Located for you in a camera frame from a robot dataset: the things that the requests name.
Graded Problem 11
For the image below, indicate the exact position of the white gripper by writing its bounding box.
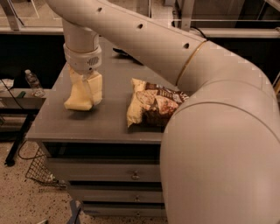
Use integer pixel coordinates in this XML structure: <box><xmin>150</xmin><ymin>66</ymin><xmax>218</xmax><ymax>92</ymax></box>
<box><xmin>63</xmin><ymin>43</ymin><xmax>102</xmax><ymax>105</ymax></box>

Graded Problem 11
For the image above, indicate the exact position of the yellow sponge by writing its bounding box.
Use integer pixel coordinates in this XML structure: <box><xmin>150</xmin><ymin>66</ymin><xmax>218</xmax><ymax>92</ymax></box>
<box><xmin>64</xmin><ymin>80</ymin><xmax>94</xmax><ymax>111</ymax></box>

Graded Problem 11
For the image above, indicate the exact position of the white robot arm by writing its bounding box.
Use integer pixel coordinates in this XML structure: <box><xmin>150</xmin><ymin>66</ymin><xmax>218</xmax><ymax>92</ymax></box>
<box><xmin>46</xmin><ymin>0</ymin><xmax>280</xmax><ymax>224</ymax></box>

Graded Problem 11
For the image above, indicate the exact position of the blue Kettle chips bag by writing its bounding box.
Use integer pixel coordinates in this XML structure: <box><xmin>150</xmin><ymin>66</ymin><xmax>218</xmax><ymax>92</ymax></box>
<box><xmin>113</xmin><ymin>47</ymin><xmax>143</xmax><ymax>66</ymax></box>

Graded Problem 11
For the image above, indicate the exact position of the clear plastic water bottle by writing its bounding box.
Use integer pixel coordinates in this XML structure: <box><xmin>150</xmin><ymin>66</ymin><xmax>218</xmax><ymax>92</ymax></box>
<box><xmin>24</xmin><ymin>69</ymin><xmax>45</xmax><ymax>97</ymax></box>

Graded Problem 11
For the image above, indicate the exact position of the yellow brown sea salt chips bag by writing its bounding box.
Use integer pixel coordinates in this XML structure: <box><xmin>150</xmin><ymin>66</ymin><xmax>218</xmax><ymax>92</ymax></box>
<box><xmin>127</xmin><ymin>79</ymin><xmax>189</xmax><ymax>127</ymax></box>

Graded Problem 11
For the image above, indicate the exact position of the black side table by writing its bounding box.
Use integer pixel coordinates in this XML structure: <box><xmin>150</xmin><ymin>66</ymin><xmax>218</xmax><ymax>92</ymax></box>
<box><xmin>0</xmin><ymin>88</ymin><xmax>46</xmax><ymax>166</ymax></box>

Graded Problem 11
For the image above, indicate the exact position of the top grey drawer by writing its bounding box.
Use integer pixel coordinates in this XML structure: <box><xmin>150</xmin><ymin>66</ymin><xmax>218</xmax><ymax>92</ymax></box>
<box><xmin>46</xmin><ymin>158</ymin><xmax>160</xmax><ymax>182</ymax></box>

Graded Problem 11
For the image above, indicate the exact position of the grey drawer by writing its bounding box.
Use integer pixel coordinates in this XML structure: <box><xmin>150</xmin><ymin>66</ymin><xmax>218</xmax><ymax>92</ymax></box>
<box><xmin>82</xmin><ymin>203</ymin><xmax>166</xmax><ymax>217</ymax></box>
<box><xmin>46</xmin><ymin>158</ymin><xmax>160</xmax><ymax>182</ymax></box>
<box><xmin>67</xmin><ymin>185</ymin><xmax>164</xmax><ymax>203</ymax></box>

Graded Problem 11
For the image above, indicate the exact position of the grey drawer cabinet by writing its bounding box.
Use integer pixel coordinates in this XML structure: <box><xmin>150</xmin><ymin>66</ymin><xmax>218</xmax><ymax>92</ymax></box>
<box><xmin>25</xmin><ymin>36</ymin><xmax>211</xmax><ymax>219</ymax></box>

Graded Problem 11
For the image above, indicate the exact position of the middle grey drawer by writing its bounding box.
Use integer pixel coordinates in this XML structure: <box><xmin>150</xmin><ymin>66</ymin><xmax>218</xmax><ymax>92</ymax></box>
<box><xmin>67</xmin><ymin>185</ymin><xmax>164</xmax><ymax>203</ymax></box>

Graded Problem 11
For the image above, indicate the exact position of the bottom grey drawer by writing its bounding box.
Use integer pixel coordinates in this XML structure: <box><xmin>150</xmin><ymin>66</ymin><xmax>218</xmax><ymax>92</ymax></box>
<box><xmin>82</xmin><ymin>203</ymin><xmax>166</xmax><ymax>217</ymax></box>

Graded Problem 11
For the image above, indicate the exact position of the wire mesh basket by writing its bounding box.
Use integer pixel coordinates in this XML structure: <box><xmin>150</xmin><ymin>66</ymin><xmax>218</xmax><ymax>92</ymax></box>
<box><xmin>25</xmin><ymin>148</ymin><xmax>66</xmax><ymax>188</ymax></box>

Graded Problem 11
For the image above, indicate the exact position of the metal railing frame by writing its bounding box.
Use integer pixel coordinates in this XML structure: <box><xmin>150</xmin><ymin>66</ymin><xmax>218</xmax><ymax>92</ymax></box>
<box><xmin>0</xmin><ymin>0</ymin><xmax>280</xmax><ymax>39</ymax></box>

